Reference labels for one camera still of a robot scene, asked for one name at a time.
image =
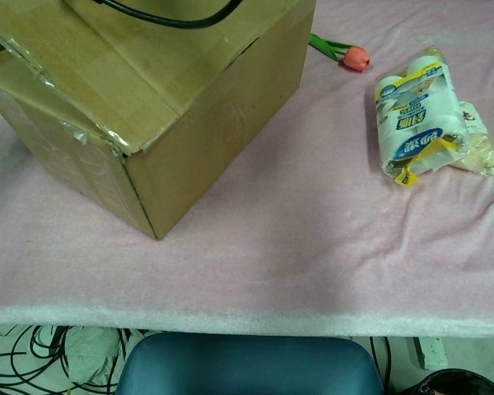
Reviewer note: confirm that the white toilet paper roll pack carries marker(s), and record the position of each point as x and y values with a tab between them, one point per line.
416	111

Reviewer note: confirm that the white crumpled floor bag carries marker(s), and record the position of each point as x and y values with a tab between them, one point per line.
90	349

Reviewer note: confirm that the right five-finger robot hand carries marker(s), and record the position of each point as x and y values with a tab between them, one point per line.
169	6

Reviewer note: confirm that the clear beige snack bag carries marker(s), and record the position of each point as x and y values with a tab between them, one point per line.
483	152

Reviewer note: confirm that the pink fleece tablecloth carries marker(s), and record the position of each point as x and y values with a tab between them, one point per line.
271	280

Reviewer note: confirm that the white table leg bracket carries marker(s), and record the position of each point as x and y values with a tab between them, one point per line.
432	354

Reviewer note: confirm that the black trash bin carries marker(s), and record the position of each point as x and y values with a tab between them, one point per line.
477	387

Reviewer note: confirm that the artificial pink tulip flower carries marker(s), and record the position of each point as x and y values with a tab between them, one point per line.
356	57

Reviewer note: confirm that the brown cardboard shipping box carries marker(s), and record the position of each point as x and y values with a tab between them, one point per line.
148	123

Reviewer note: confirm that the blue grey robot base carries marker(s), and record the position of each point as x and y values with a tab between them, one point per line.
251	366

